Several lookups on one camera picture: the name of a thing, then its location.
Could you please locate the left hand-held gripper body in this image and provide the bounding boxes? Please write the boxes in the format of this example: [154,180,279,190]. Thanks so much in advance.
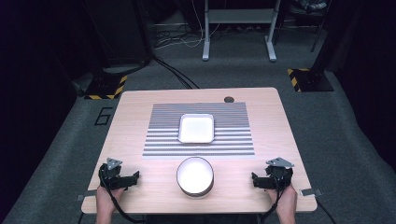
[98,157,129,191]

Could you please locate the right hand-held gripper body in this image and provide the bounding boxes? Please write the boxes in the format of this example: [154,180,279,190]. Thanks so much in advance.
[264,157,295,191]

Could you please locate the person's left hand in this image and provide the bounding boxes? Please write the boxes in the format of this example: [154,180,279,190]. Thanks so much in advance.
[95,185,126,209]

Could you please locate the person's right hand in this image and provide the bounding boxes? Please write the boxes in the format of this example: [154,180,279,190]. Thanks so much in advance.
[266,184,299,213]

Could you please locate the grey tape strip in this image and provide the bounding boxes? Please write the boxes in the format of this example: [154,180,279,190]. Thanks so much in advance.
[299,188,323,198]
[76,189,98,202]

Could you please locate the grey striped placemat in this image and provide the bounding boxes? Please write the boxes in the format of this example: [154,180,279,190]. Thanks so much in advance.
[142,102,256,161]

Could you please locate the white round bowl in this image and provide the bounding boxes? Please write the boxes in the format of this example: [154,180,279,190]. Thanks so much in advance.
[176,156,216,198]

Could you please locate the white rectangular tray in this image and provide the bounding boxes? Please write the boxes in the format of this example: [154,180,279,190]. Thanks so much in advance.
[177,113,216,145]

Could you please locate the black cabinet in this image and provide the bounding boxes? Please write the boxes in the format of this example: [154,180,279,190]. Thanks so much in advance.
[81,0,154,69]

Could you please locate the black stand pole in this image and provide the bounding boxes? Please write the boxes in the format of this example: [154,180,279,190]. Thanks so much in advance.
[310,0,342,73]

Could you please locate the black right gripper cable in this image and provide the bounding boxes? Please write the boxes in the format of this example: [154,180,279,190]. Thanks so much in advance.
[257,175,286,224]

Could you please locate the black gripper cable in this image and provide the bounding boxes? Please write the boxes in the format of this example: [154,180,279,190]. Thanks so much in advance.
[98,163,148,224]
[257,175,286,224]

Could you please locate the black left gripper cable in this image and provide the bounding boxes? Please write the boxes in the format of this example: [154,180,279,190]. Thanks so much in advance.
[98,163,148,224]

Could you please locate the black cable under table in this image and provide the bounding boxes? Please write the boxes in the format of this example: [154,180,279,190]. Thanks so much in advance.
[315,197,338,224]

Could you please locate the black yellow striped base plate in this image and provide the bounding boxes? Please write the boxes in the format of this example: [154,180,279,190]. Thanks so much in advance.
[83,72,129,101]
[286,67,335,93]

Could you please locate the black floor cables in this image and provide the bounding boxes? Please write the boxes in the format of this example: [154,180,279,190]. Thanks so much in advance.
[152,56,201,91]

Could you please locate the white floor cables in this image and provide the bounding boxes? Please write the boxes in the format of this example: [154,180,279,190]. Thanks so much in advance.
[153,0,222,50]

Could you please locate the white metal desk frame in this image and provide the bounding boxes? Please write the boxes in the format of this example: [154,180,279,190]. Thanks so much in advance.
[201,0,282,63]

